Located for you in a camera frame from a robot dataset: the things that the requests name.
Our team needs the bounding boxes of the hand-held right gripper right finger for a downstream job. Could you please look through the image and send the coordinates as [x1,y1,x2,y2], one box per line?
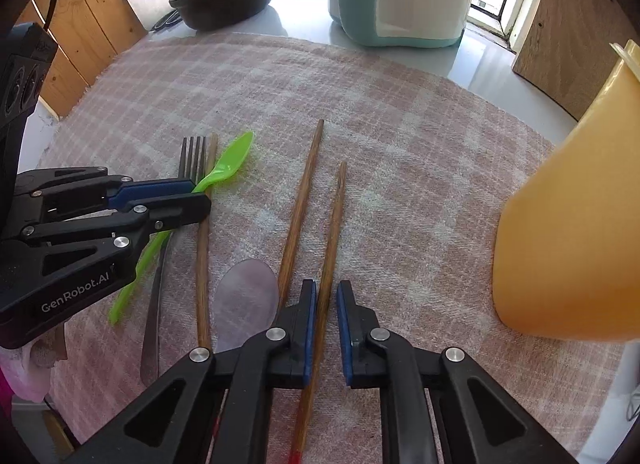
[336,280,581,464]

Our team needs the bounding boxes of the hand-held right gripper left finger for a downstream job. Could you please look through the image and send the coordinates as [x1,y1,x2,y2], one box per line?
[65,280,318,464]

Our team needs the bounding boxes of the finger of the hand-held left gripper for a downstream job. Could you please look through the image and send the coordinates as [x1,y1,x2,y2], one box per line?
[15,167,198,210]
[15,192,213,279]

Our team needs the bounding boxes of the metal fork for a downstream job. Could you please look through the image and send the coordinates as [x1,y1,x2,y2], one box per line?
[140,136,207,387]

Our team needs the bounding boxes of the red-tipped wooden chopstick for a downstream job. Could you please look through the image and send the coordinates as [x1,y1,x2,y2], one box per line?
[276,119,325,315]
[195,132,219,351]
[289,160,348,464]

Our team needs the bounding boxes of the green plastic spoon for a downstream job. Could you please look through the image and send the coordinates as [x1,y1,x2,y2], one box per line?
[108,131,255,325]

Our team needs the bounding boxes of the yellow plastic container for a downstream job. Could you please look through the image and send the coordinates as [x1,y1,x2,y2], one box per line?
[492,40,640,343]

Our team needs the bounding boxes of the person's left forearm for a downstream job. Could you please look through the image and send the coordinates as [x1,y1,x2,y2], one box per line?
[0,341,53,412]

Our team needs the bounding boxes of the person's left hand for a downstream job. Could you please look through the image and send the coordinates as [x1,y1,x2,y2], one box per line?
[30,325,68,370]

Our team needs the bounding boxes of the pink plaid cloth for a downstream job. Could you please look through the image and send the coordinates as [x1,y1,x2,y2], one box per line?
[15,33,626,464]

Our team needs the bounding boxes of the brown wooden plank board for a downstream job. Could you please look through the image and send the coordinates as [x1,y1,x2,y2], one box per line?
[30,0,148,119]

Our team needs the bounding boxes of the light wooden board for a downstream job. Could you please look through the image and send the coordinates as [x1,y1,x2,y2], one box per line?
[512,0,640,120]

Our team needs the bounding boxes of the black handled scissors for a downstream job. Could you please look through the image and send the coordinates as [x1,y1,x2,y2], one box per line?
[150,8,185,32]

